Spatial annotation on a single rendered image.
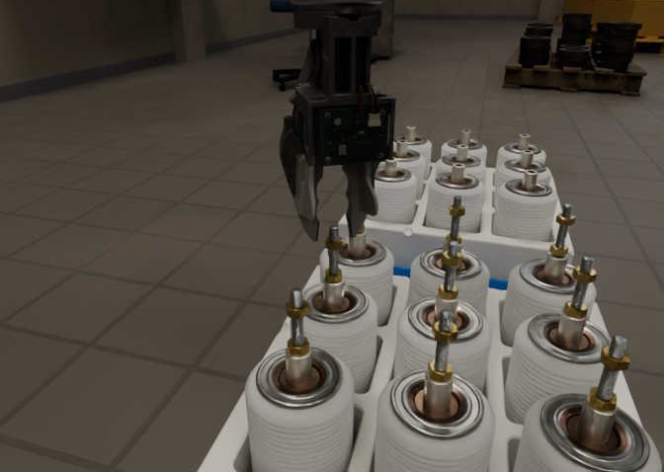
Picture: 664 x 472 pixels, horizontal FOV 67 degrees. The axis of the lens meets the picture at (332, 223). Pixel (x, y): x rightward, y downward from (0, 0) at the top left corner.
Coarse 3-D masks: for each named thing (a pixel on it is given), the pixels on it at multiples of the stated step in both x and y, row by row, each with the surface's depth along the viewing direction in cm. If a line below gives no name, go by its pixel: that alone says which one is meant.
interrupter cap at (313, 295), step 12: (312, 288) 56; (348, 288) 56; (360, 288) 56; (312, 300) 54; (348, 300) 55; (360, 300) 54; (312, 312) 52; (324, 312) 52; (336, 312) 52; (348, 312) 52; (360, 312) 52
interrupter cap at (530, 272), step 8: (528, 264) 61; (536, 264) 61; (544, 264) 61; (568, 264) 61; (520, 272) 60; (528, 272) 60; (536, 272) 60; (568, 272) 60; (528, 280) 58; (536, 280) 58; (544, 280) 58; (568, 280) 58; (544, 288) 56; (552, 288) 56; (560, 288) 56; (568, 288) 56
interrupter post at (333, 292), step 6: (324, 282) 53; (330, 282) 52; (336, 282) 52; (342, 282) 53; (324, 288) 53; (330, 288) 52; (336, 288) 52; (342, 288) 53; (324, 294) 53; (330, 294) 53; (336, 294) 53; (342, 294) 53; (324, 300) 54; (330, 300) 53; (336, 300) 53; (342, 300) 54; (330, 306) 53; (336, 306) 53
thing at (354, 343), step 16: (304, 320) 52; (368, 320) 52; (304, 336) 52; (320, 336) 51; (336, 336) 50; (352, 336) 51; (368, 336) 52; (336, 352) 51; (352, 352) 52; (368, 352) 53; (352, 368) 53; (368, 368) 55; (368, 384) 56
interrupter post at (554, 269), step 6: (546, 258) 58; (552, 258) 57; (558, 258) 57; (564, 258) 57; (546, 264) 58; (552, 264) 58; (558, 264) 57; (564, 264) 57; (546, 270) 58; (552, 270) 58; (558, 270) 58; (564, 270) 58; (546, 276) 59; (552, 276) 58; (558, 276) 58
